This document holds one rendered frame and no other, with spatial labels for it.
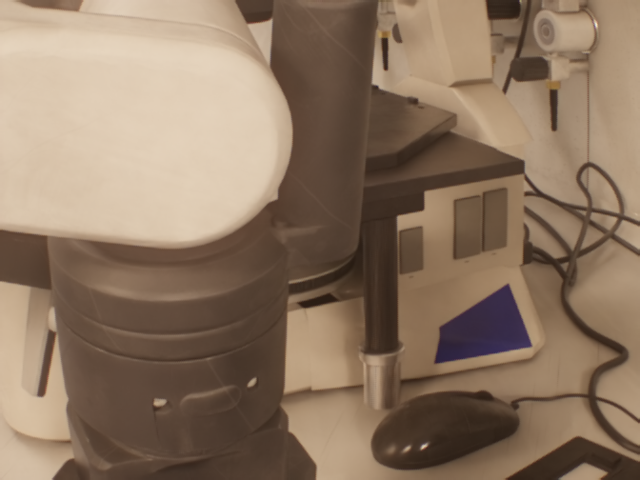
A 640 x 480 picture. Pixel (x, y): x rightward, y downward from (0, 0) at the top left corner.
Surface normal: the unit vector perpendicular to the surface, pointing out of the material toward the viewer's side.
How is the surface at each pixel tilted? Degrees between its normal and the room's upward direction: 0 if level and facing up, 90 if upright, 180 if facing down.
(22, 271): 83
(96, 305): 97
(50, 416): 90
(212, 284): 58
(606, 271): 0
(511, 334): 48
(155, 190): 102
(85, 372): 96
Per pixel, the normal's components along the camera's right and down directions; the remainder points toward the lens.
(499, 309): 0.31, -0.41
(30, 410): -0.18, 0.33
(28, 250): 0.60, 0.14
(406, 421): -0.46, -0.71
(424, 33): -0.87, 0.34
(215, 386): 0.48, 0.47
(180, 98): 0.24, 0.51
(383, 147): -0.04, -0.94
